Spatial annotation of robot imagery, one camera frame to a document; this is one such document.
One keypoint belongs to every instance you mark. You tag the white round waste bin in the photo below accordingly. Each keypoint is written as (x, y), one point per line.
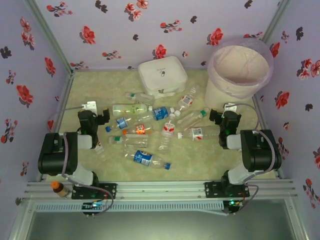
(217, 97)

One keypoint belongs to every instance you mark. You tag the slim clear bottle green cap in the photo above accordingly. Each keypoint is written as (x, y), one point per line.
(200, 115)

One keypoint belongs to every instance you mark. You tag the green label tea bottle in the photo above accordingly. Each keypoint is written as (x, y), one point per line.
(130, 109)

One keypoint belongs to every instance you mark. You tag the slim clear bottle without label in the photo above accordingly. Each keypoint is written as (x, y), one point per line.
(186, 118)

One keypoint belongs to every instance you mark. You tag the large clear bottle green cap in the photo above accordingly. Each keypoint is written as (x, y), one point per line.
(135, 141)

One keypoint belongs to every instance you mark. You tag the orange label bottle orange cap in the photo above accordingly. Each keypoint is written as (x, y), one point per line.
(141, 129)

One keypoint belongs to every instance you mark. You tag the Pepsi label bottle blue cap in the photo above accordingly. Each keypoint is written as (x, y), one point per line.
(142, 158)

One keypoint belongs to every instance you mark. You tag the blue label bottle white cap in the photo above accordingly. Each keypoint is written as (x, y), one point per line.
(161, 113)

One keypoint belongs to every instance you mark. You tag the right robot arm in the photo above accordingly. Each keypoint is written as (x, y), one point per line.
(260, 155)

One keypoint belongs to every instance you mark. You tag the green marbled table mat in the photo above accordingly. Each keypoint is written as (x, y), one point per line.
(200, 160)

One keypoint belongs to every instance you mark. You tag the white case with pill print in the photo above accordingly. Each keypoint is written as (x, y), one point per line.
(160, 72)

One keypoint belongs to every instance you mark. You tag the brown bottle orange cap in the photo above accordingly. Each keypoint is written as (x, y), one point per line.
(60, 191)

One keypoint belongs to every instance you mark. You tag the small controller board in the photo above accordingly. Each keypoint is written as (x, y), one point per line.
(93, 206)
(234, 204)

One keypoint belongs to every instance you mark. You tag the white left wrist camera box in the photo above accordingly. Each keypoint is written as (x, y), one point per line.
(90, 105)

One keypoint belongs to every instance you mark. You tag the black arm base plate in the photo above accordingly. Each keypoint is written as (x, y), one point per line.
(110, 191)
(212, 190)

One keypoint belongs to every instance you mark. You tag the aluminium front rail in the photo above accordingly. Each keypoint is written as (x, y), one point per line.
(162, 190)

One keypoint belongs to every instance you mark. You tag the aluminium frame post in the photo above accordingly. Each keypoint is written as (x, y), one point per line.
(279, 15)
(47, 32)

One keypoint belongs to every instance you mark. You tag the aluminium frame leg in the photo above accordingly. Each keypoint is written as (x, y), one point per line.
(296, 220)
(20, 220)

